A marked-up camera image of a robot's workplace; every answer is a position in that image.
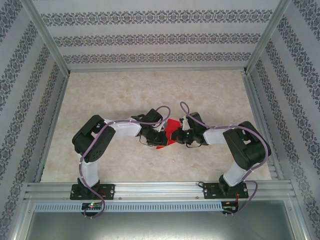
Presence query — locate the grey slotted cable duct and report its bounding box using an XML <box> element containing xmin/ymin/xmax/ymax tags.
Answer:
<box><xmin>33</xmin><ymin>201</ymin><xmax>223</xmax><ymax>212</ymax></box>

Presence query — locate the grey metal sheet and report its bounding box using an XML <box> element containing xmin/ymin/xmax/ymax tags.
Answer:
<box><xmin>14</xmin><ymin>211</ymin><xmax>307</xmax><ymax>240</ymax></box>

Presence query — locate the red paper sheet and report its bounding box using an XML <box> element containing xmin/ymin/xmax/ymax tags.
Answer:
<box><xmin>156</xmin><ymin>118</ymin><xmax>181</xmax><ymax>150</ymax></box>

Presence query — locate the purple cable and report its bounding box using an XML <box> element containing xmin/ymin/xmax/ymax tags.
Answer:
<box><xmin>78</xmin><ymin>105</ymin><xmax>173</xmax><ymax>220</ymax></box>
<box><xmin>179</xmin><ymin>101</ymin><xmax>273</xmax><ymax>218</ymax></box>

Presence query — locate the aluminium table side rail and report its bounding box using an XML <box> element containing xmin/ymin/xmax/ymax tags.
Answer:
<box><xmin>241</xmin><ymin>71</ymin><xmax>286</xmax><ymax>181</ymax></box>
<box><xmin>33</xmin><ymin>73</ymin><xmax>71</xmax><ymax>183</ymax></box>

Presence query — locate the long aluminium mounting rail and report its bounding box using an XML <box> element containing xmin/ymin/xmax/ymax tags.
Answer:
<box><xmin>23</xmin><ymin>180</ymin><xmax>298</xmax><ymax>202</ymax></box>

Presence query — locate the aluminium frame post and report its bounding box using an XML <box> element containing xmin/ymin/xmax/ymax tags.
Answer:
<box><xmin>19</xmin><ymin>0</ymin><xmax>71</xmax><ymax>76</ymax></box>
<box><xmin>243</xmin><ymin>0</ymin><xmax>293</xmax><ymax>75</ymax></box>

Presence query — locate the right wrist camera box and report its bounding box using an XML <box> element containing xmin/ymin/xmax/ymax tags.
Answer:
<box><xmin>179</xmin><ymin>115</ymin><xmax>191</xmax><ymax>131</ymax></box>

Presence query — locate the small circuit board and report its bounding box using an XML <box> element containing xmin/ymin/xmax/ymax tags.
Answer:
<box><xmin>223</xmin><ymin>201</ymin><xmax>238</xmax><ymax>213</ymax></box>
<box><xmin>81</xmin><ymin>202</ymin><xmax>103</xmax><ymax>210</ymax></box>

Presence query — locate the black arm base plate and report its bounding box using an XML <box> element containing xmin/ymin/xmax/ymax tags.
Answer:
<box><xmin>70</xmin><ymin>183</ymin><xmax>116</xmax><ymax>201</ymax></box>
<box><xmin>202</xmin><ymin>182</ymin><xmax>249</xmax><ymax>200</ymax></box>

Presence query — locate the aluminium frame cross beam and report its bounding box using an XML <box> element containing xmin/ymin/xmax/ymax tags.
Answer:
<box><xmin>67</xmin><ymin>66</ymin><xmax>247</xmax><ymax>74</ymax></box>

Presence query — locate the aluminium frame bar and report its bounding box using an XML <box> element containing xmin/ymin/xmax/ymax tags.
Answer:
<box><xmin>284</xmin><ymin>197</ymin><xmax>311</xmax><ymax>240</ymax></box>
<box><xmin>9</xmin><ymin>197</ymin><xmax>35</xmax><ymax>240</ymax></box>

